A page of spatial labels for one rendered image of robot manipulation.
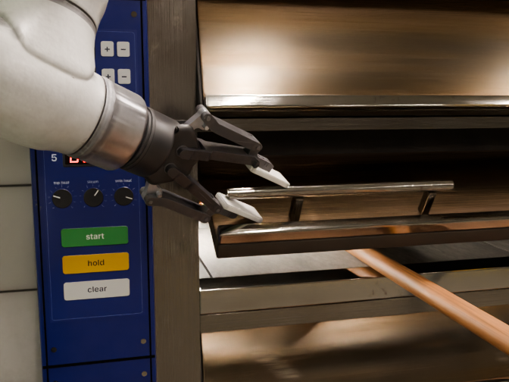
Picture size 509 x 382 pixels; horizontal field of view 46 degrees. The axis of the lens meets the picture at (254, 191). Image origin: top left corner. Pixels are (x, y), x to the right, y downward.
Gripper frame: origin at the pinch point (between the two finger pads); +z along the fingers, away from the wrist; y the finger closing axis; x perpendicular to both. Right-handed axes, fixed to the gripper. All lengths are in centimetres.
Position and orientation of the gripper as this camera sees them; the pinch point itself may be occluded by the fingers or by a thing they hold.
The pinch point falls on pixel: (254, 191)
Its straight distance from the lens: 79.8
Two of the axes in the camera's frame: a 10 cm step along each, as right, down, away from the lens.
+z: 6.9, 3.0, 6.6
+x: 4.4, 5.5, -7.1
